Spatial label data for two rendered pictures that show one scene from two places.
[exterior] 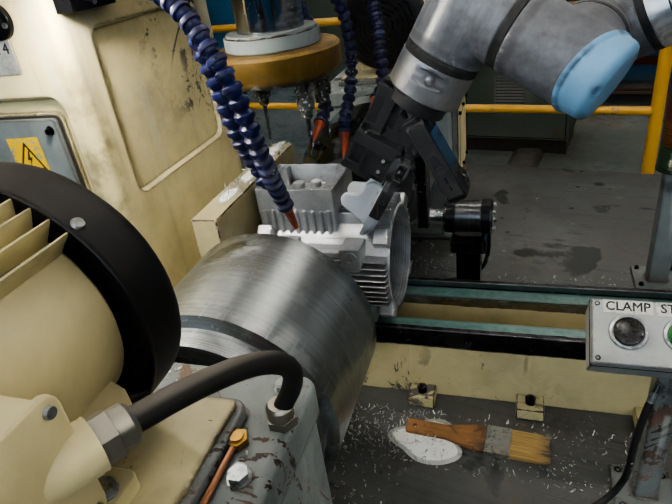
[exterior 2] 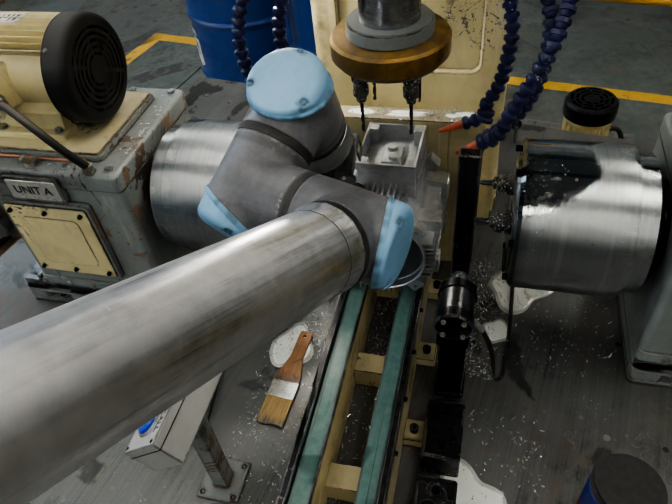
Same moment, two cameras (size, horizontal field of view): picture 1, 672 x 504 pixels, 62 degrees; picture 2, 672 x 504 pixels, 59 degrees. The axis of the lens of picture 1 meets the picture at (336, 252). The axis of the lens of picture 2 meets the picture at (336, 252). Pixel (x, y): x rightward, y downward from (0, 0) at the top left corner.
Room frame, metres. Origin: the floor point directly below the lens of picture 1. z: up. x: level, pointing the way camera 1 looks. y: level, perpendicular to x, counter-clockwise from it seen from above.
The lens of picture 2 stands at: (0.66, -0.79, 1.73)
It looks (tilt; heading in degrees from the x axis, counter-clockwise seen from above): 45 degrees down; 88
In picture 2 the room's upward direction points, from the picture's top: 7 degrees counter-clockwise
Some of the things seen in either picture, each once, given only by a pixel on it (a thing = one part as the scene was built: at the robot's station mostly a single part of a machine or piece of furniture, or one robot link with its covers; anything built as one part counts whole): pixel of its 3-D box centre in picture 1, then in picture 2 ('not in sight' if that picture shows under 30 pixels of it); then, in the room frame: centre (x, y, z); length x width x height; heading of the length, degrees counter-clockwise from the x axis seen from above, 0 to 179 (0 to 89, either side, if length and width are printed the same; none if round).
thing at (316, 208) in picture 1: (307, 197); (392, 161); (0.80, 0.03, 1.11); 0.12 x 0.11 x 0.07; 69
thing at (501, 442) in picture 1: (476, 437); (289, 376); (0.56, -0.16, 0.80); 0.21 x 0.05 x 0.01; 66
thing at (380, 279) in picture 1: (339, 251); (389, 217); (0.79, -0.01, 1.01); 0.20 x 0.19 x 0.19; 69
